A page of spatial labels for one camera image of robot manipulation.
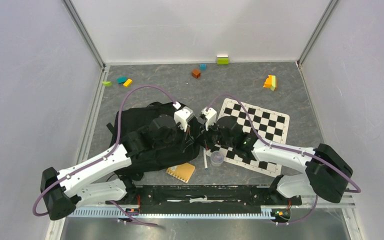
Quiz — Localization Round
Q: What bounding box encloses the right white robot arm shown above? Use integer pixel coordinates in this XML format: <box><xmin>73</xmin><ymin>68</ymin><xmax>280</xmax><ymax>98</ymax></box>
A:
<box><xmin>204</xmin><ymin>116</ymin><xmax>353</xmax><ymax>204</ymax></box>

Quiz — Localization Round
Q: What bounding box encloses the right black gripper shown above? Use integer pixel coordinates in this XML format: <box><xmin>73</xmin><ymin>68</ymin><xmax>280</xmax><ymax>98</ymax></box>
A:
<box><xmin>194</xmin><ymin>119</ymin><xmax>235</xmax><ymax>150</ymax></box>

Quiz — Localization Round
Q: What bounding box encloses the black student backpack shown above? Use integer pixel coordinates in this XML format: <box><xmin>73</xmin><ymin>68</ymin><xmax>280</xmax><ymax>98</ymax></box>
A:
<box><xmin>106</xmin><ymin>102</ymin><xmax>201</xmax><ymax>181</ymax></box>

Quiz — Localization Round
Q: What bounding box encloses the white blue marker pen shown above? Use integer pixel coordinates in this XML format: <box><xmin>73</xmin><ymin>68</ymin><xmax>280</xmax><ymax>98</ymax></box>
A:
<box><xmin>202</xmin><ymin>148</ymin><xmax>208</xmax><ymax>170</ymax></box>

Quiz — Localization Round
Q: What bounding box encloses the white cable duct strip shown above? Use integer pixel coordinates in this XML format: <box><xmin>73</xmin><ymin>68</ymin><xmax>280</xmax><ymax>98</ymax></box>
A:
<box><xmin>66</xmin><ymin>206</ymin><xmax>279</xmax><ymax>220</ymax></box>

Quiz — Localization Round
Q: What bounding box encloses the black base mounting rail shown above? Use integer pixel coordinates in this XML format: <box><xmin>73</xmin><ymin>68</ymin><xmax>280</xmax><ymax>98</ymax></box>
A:
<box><xmin>116</xmin><ymin>185</ymin><xmax>302</xmax><ymax>214</ymax></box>

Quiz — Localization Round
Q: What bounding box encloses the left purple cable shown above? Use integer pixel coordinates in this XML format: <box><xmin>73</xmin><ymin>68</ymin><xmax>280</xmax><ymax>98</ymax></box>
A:
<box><xmin>32</xmin><ymin>84</ymin><xmax>180</xmax><ymax>218</ymax></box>

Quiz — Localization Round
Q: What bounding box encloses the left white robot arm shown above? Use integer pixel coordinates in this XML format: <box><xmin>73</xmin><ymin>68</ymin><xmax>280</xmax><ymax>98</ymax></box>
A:
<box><xmin>40</xmin><ymin>112</ymin><xmax>201</xmax><ymax>221</ymax></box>

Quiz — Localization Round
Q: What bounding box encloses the purple cable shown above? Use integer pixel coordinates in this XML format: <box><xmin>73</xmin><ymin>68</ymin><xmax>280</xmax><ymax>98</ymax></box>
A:
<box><xmin>206</xmin><ymin>93</ymin><xmax>362</xmax><ymax>194</ymax></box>
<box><xmin>32</xmin><ymin>84</ymin><xmax>180</xmax><ymax>218</ymax></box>

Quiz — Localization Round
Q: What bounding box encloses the small blue cube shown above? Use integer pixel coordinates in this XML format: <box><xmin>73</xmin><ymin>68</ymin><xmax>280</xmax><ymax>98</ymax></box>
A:
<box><xmin>199</xmin><ymin>63</ymin><xmax>207</xmax><ymax>71</ymax></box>

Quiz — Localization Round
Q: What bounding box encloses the green white block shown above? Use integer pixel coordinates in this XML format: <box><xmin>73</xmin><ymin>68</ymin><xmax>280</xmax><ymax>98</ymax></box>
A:
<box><xmin>216</xmin><ymin>54</ymin><xmax>230</xmax><ymax>65</ymax></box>

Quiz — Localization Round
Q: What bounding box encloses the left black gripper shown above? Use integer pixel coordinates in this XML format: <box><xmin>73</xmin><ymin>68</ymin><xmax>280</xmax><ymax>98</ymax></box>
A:
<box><xmin>154</xmin><ymin>120</ymin><xmax>195</xmax><ymax>153</ymax></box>

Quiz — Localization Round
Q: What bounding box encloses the teal block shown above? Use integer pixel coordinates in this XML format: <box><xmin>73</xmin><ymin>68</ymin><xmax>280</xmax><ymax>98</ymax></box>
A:
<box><xmin>117</xmin><ymin>76</ymin><xmax>127</xmax><ymax>84</ymax></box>

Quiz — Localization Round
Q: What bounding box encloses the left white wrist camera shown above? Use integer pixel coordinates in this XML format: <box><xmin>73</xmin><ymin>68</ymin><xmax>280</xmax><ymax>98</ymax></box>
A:
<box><xmin>173</xmin><ymin>101</ymin><xmax>195</xmax><ymax>132</ymax></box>

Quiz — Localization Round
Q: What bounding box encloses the green half-round block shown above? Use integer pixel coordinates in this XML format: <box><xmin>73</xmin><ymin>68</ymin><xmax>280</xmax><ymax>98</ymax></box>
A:
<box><xmin>102</xmin><ymin>81</ymin><xmax>112</xmax><ymax>87</ymax></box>

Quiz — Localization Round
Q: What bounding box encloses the orange stepped block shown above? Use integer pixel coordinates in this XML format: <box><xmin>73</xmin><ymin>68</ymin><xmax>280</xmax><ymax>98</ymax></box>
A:
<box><xmin>263</xmin><ymin>75</ymin><xmax>273</xmax><ymax>88</ymax></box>

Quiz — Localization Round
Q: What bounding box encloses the yellow-green block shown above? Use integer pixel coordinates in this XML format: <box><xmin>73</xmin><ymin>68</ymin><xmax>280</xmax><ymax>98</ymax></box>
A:
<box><xmin>270</xmin><ymin>75</ymin><xmax>278</xmax><ymax>91</ymax></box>

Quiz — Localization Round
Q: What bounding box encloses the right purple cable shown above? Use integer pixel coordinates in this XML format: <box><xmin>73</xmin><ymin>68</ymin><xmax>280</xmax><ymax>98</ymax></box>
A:
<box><xmin>206</xmin><ymin>93</ymin><xmax>362</xmax><ymax>194</ymax></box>

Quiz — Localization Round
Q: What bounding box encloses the brown spiral notebook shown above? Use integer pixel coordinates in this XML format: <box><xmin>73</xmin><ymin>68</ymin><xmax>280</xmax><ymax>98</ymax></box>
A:
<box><xmin>166</xmin><ymin>163</ymin><xmax>196</xmax><ymax>183</ymax></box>

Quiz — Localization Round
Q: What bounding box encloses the yellow small block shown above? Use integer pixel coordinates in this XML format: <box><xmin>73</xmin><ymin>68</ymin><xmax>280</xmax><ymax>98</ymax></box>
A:
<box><xmin>123</xmin><ymin>78</ymin><xmax>133</xmax><ymax>88</ymax></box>

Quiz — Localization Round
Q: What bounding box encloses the brown cube block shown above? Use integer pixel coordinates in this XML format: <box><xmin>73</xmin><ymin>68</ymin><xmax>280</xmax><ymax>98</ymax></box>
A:
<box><xmin>191</xmin><ymin>69</ymin><xmax>201</xmax><ymax>79</ymax></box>

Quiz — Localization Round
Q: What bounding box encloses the clear paperclip jar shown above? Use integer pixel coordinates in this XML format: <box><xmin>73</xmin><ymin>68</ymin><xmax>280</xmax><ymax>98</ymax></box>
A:
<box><xmin>210</xmin><ymin>150</ymin><xmax>225</xmax><ymax>167</ymax></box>

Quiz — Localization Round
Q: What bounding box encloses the black white chessboard mat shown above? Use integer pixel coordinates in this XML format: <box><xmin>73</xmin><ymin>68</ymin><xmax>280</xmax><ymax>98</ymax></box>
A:
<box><xmin>215</xmin><ymin>98</ymin><xmax>290</xmax><ymax>177</ymax></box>

